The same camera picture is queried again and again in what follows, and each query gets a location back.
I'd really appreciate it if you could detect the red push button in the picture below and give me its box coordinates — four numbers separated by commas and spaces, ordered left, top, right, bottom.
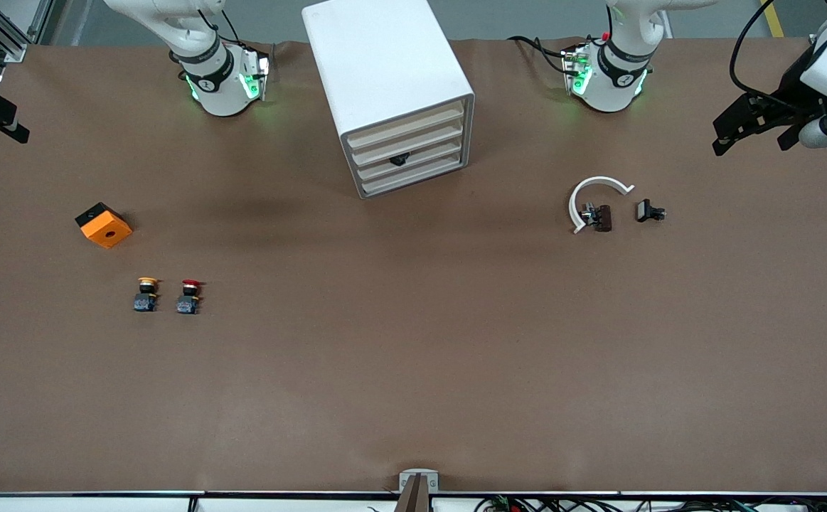
175, 279, 204, 316

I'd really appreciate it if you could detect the yellow push button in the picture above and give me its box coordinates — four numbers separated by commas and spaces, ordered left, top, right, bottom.
133, 277, 162, 314

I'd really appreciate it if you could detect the yellow floor tape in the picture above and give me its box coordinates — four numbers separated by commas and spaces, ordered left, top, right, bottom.
760, 0, 788, 38

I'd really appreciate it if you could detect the orange and black box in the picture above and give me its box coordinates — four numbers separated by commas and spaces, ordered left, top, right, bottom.
75, 202, 133, 250

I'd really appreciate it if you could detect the brown black small component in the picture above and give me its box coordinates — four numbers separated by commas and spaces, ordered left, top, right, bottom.
580, 203, 613, 233

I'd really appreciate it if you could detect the brown table cover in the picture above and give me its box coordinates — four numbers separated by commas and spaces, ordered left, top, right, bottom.
0, 36, 827, 495

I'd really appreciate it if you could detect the aluminium frame profile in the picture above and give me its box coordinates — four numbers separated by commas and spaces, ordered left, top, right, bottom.
0, 0, 55, 63

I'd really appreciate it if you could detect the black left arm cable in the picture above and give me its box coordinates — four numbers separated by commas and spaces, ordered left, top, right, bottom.
729, 0, 787, 107

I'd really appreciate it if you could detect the white curved plastic ring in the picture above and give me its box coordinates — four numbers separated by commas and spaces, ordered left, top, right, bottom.
568, 176, 636, 235

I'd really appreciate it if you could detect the black base cable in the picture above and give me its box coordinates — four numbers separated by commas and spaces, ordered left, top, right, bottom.
507, 34, 572, 76

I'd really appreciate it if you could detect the white table edge rail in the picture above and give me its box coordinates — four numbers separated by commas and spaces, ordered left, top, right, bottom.
0, 491, 827, 512

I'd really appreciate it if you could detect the black cable bundle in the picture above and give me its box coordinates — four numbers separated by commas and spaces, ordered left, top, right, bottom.
477, 495, 827, 512

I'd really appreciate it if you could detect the bottom edge camera mount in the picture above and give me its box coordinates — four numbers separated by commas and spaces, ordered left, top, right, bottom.
398, 469, 439, 512

